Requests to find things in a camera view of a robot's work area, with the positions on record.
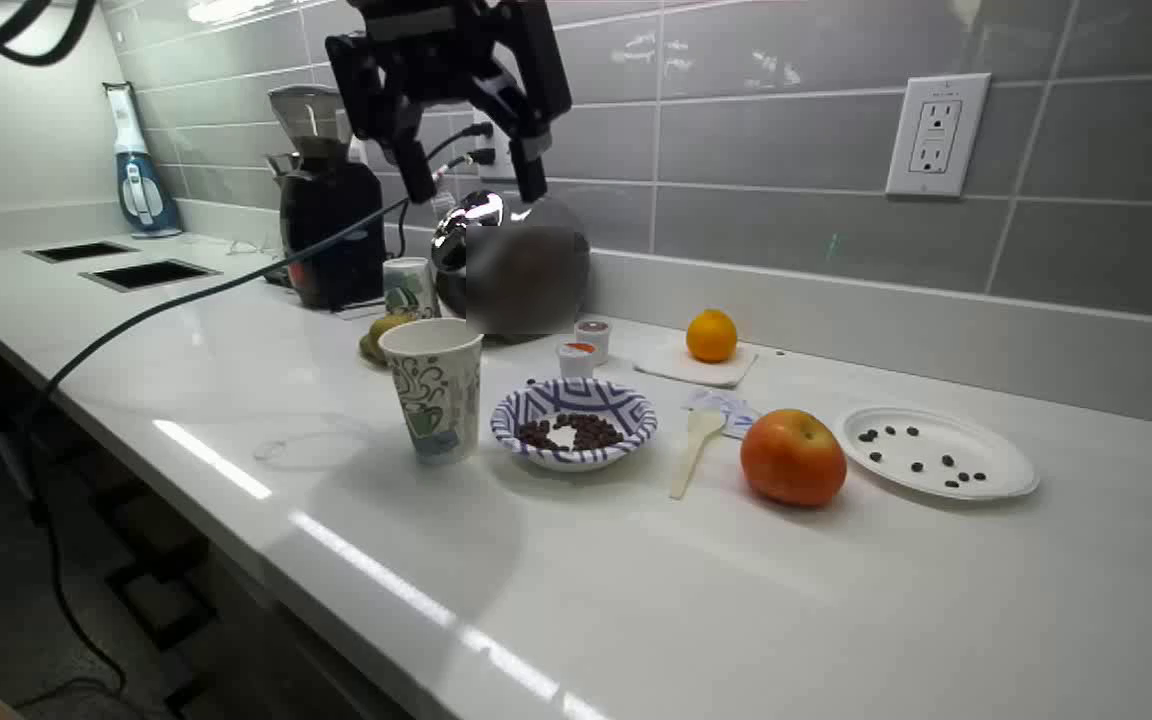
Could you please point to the hand wipe packet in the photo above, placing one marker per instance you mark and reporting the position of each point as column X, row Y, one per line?
column 746, row 420
column 723, row 406

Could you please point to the brown cereal heap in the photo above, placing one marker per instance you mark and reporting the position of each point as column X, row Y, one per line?
column 581, row 428

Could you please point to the green pear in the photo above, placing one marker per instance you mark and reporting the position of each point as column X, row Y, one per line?
column 377, row 343

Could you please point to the white plate with beans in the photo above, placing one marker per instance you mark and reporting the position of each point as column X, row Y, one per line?
column 991, row 475

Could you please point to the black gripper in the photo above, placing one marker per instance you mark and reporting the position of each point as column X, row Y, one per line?
column 456, row 34

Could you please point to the black coffee grinder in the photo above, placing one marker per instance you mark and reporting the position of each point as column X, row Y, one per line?
column 329, row 225

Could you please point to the orange fruit on plate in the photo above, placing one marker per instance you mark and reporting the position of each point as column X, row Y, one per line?
column 792, row 463

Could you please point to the white single wall outlet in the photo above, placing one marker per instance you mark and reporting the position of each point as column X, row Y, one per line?
column 936, row 132

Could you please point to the blue and white bottle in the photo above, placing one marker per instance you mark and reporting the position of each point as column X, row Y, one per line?
column 141, row 184

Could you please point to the cream plastic spoon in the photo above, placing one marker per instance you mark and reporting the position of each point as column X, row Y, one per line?
column 700, row 435

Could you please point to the blue patterned paper bowl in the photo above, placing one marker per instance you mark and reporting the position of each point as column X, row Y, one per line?
column 576, row 454

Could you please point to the white pod orange label lid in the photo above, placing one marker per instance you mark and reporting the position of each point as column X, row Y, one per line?
column 576, row 361

